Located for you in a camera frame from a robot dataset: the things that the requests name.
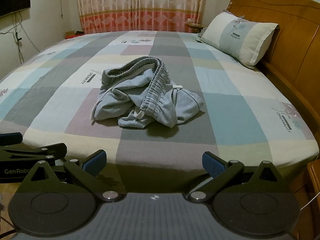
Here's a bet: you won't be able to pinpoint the patchwork floral pillow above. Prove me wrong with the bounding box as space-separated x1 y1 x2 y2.
199 11 279 69

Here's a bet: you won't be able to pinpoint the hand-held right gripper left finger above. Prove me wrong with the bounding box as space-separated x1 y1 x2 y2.
22 149 123 202

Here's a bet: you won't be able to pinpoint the grey sweatpants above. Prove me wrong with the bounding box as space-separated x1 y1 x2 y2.
91 56 205 129

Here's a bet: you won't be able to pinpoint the thin white cable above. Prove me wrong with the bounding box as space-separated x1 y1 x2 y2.
299 192 320 211

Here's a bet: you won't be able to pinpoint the red and beige curtain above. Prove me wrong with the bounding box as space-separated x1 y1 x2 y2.
75 0 209 34

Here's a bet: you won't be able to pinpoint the black wall cables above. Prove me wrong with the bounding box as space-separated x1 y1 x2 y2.
0 12 26 64

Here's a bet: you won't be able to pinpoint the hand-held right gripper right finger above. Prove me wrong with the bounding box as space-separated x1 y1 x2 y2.
186 151 287 202

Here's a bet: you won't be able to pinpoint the wooden nightstand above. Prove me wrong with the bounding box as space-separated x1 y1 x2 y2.
306 158 320 206

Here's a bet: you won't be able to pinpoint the patchwork floral bed sheet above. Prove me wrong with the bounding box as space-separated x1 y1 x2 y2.
0 29 319 183

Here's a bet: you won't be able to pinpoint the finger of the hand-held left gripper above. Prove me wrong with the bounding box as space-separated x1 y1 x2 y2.
0 132 23 146
0 142 68 162

